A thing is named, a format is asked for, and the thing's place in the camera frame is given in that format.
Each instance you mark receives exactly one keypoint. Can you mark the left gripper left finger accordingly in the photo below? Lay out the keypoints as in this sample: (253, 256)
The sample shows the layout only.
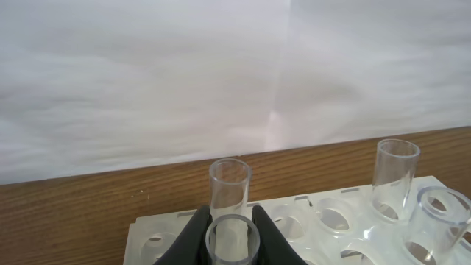
(189, 246)

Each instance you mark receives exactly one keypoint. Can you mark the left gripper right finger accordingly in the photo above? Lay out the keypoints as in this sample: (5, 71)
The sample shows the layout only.
(274, 246)

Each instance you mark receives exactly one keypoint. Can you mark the clear test tube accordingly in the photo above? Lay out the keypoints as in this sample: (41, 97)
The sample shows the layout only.
(230, 191)
(393, 176)
(434, 228)
(232, 221)

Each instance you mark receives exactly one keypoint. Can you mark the white test tube rack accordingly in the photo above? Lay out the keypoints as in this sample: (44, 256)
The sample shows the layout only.
(294, 235)

